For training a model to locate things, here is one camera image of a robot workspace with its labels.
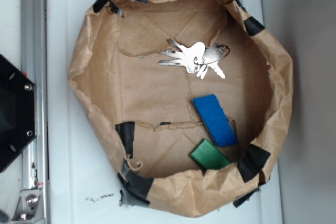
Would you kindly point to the silver key bunch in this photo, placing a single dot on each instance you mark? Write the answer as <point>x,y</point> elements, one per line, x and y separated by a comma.
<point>197,58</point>

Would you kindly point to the blue sponge block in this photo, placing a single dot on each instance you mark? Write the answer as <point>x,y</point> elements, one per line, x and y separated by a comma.
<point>215,120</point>

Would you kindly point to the silver corner bracket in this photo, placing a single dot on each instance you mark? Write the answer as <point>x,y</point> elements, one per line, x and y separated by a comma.
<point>30,207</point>

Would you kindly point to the green rectangular block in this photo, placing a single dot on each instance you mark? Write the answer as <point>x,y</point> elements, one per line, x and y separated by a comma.
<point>209,157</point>

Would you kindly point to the aluminium rail frame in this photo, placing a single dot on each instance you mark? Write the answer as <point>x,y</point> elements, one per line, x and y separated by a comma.
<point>34,64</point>

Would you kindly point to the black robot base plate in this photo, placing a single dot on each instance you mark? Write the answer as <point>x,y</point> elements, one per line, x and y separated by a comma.
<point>17,112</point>

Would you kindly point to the brown paper bag bin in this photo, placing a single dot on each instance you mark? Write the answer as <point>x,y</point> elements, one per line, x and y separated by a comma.
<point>143,113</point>

